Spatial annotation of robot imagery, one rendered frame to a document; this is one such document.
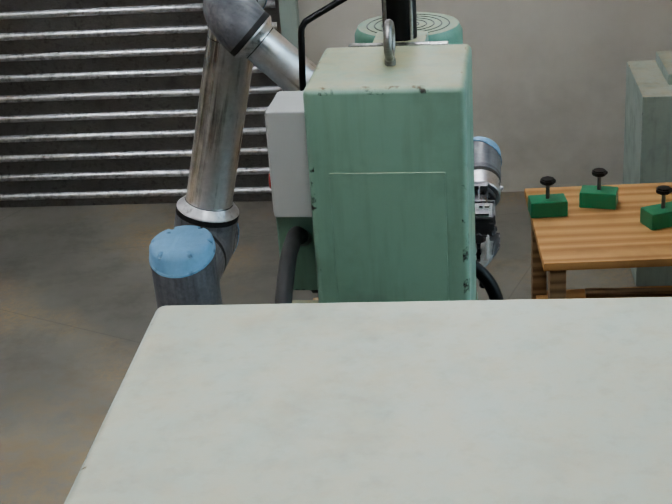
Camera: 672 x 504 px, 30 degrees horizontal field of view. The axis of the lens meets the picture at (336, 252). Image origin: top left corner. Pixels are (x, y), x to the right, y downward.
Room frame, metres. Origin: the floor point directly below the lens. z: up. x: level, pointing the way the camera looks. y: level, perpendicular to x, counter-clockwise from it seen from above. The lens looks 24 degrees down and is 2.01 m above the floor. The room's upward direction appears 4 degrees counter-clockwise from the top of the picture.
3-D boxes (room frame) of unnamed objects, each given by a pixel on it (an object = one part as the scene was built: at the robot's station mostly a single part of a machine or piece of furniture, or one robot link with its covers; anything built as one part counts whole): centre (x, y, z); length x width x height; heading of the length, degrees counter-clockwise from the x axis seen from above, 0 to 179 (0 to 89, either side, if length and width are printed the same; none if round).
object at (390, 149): (1.72, -0.10, 1.16); 0.22 x 0.22 x 0.72; 81
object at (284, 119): (1.71, 0.05, 1.40); 0.10 x 0.06 x 0.16; 171
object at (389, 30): (1.72, -0.10, 1.55); 0.06 x 0.02 x 0.07; 171
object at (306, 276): (1.82, 0.04, 1.23); 0.09 x 0.08 x 0.15; 171
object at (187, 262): (2.62, 0.35, 0.82); 0.17 x 0.15 x 0.18; 171
